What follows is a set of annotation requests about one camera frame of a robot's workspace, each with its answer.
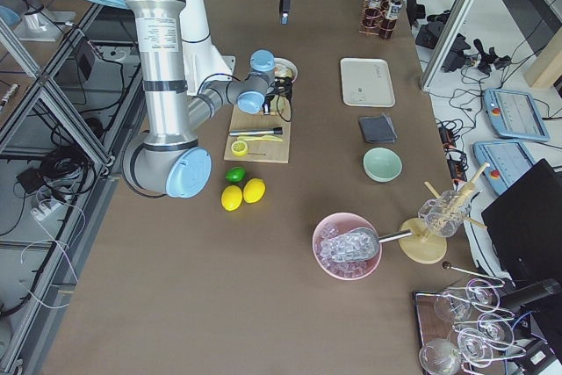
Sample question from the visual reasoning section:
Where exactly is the wine glass rack tray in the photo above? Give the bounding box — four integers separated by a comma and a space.
413, 276, 526, 374

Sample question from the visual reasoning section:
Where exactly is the yellow lemon near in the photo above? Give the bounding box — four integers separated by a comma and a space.
220, 185, 243, 212

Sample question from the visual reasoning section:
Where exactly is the grey folded cloth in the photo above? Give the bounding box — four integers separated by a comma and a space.
358, 113, 398, 143

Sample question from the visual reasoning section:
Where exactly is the half lemon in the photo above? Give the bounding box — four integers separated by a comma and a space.
231, 141, 249, 157

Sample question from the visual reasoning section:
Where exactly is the tea bottle three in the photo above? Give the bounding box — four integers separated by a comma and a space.
385, 0, 402, 39

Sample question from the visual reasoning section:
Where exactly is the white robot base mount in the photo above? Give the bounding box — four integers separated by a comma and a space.
180, 0, 236, 96

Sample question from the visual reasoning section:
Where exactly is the yellow peeler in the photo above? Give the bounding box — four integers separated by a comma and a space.
237, 134, 284, 142

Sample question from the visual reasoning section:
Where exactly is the glass mug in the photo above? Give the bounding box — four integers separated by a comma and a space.
418, 191, 472, 238

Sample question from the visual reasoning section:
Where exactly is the steel muddler black tip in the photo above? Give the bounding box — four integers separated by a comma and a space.
228, 126, 283, 136

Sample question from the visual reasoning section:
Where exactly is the metal ice scoop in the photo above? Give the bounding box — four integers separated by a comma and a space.
321, 227, 413, 263

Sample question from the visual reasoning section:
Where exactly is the blue teach pendant near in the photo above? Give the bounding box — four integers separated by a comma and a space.
472, 140, 536, 195

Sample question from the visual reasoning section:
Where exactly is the blue teach pendant far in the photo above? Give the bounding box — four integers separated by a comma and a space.
483, 89, 551, 141

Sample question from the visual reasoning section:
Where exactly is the wooden mug tree stand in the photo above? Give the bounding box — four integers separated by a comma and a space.
399, 162, 490, 264

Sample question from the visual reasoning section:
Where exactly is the bread slice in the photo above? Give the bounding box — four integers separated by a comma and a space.
270, 95, 290, 115

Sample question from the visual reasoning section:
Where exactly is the yellow lemon far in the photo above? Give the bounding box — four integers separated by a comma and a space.
242, 178, 266, 204

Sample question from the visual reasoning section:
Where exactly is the pink bowl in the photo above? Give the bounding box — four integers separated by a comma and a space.
312, 213, 383, 281

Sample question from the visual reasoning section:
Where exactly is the black laptop monitor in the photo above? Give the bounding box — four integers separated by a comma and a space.
482, 159, 561, 284

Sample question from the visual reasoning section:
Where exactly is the aluminium frame post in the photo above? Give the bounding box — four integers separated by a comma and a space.
420, 0, 475, 93

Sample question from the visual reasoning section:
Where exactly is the clear ice cubes pile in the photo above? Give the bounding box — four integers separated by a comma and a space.
313, 225, 380, 278

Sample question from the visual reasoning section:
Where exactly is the copper wire bottle rack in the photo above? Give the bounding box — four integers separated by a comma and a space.
359, 0, 396, 40

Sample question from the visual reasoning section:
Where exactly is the wooden cutting board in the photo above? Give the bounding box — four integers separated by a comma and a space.
224, 106, 291, 163

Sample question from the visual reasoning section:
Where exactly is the cream rabbit tray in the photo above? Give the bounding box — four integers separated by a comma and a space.
340, 58, 395, 108

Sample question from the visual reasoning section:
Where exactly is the green bowl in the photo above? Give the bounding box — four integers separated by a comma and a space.
363, 148, 403, 183

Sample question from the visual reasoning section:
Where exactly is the white oval plate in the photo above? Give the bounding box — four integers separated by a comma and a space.
274, 57, 298, 83

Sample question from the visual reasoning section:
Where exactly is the green lime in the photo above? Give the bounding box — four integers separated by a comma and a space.
225, 166, 247, 184

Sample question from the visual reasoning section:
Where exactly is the blue teach pendant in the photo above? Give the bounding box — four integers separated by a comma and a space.
483, 89, 551, 141
472, 140, 536, 195

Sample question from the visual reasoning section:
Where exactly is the bar spoon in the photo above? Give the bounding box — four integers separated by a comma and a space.
442, 261, 495, 279

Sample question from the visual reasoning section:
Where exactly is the yellow lemon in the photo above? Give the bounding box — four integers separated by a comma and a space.
220, 185, 243, 212
242, 178, 266, 204

